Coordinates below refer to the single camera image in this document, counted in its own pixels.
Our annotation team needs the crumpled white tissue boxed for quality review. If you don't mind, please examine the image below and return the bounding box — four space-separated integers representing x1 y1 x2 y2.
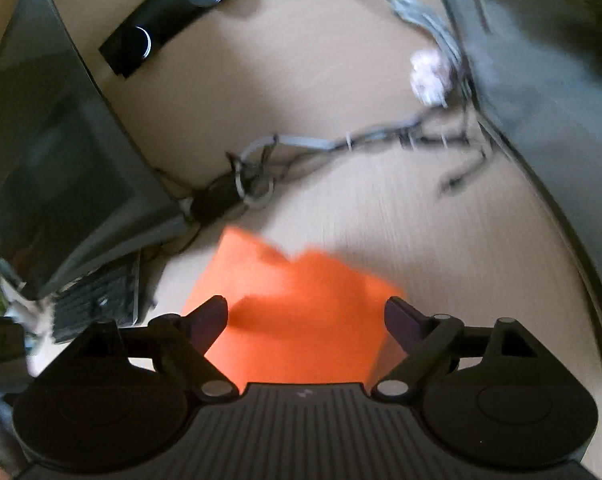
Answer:
410 49 456 107

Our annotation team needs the black keyboard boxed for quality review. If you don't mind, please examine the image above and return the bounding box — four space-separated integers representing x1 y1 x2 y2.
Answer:
51 259 142 345

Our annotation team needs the black cable bundle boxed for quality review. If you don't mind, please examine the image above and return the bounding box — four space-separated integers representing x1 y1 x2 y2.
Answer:
225 107 494 211

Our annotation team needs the black speaker on legs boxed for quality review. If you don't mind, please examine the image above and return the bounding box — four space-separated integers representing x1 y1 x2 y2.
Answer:
0 316 28 393

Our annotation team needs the orange garment with green collar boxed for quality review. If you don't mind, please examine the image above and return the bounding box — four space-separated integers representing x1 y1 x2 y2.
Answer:
181 225 408 392

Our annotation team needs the computer tower with glass panel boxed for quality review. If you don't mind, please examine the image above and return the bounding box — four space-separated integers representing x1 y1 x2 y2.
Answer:
428 0 602 378

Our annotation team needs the black curved monitor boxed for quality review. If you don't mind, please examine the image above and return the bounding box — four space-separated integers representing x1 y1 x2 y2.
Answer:
0 0 242 302

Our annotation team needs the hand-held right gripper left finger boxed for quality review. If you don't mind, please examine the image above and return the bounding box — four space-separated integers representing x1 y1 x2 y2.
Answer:
41 296 234 402

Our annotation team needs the black power strip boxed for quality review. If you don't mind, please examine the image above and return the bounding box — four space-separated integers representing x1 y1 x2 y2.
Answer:
98 0 287 79

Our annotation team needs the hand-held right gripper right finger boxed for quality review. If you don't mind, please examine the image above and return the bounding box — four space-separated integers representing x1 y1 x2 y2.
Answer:
373 296 567 403

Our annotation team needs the white power cable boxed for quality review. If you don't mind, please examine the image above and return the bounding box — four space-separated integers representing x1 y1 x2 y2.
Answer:
301 0 464 78

